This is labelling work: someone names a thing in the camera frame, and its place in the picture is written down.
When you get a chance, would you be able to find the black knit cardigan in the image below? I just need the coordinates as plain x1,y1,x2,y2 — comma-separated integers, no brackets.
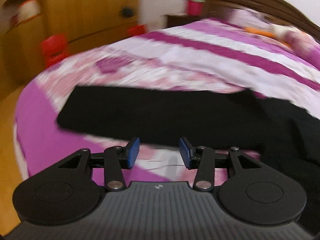
56,86,319,233

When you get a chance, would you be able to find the purple floral bed quilt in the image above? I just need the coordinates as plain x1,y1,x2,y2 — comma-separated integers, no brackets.
14,19,319,179

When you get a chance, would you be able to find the red plastic stool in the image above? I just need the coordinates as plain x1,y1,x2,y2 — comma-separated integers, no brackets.
40,34,71,69

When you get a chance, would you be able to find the dark wooden nightstand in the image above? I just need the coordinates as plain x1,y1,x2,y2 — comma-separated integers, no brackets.
164,14,202,28

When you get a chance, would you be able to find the light purple pillow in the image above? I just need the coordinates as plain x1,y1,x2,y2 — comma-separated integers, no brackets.
227,9,270,30

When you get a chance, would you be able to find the orange white plush toy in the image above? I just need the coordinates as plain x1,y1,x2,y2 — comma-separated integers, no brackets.
243,24,293,47

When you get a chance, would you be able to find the orange wooden wardrobe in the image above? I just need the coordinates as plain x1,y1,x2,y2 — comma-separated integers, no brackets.
1,0,139,98

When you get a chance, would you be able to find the red plastic bucket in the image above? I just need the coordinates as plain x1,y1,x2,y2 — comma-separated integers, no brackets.
185,0,205,16

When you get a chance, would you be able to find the purple floral pillow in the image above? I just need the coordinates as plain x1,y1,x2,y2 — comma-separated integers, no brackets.
284,30,320,69

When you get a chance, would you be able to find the dark wooden headboard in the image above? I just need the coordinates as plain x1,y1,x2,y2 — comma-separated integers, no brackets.
192,0,320,41

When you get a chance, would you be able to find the black wardrobe door handle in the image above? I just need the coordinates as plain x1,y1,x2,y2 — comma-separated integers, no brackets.
120,7,134,18

